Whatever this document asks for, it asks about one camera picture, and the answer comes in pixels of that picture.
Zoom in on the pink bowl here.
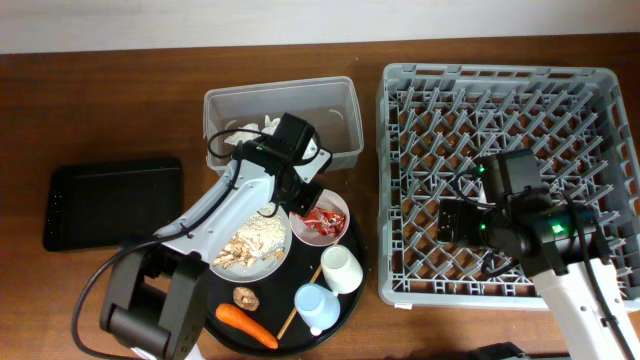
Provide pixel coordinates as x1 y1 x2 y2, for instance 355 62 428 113
289 189 350 247

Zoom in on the red snack wrapper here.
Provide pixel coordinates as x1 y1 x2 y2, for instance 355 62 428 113
302 207 346 237

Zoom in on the white tissue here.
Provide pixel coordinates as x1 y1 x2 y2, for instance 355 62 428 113
224 115 281 146

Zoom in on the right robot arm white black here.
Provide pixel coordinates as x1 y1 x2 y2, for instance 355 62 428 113
437 149 639 359

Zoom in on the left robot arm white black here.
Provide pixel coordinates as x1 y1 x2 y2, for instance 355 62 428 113
70 113 332 359

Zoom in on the clear plastic waste bin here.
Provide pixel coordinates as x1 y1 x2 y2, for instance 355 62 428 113
203 76 364 171

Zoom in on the grey dishwasher rack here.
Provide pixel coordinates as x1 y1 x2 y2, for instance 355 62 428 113
376 63 639 312

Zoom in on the grey plate with food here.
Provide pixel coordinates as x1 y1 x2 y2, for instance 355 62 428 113
211 204 292 283

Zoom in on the white cup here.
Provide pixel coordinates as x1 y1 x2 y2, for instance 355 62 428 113
320 245 364 295

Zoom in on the light blue cup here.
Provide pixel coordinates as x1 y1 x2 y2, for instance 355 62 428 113
294 283 341 332

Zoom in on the wooden chopstick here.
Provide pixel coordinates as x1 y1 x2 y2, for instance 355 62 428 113
276 263 324 341

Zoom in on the round black serving tray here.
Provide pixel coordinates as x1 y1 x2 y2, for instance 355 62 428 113
203 238 366 358

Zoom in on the orange carrot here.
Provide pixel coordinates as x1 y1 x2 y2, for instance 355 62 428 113
215 303 279 350

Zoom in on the black rectangular tray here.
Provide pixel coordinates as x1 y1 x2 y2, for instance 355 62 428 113
42 157 184 252

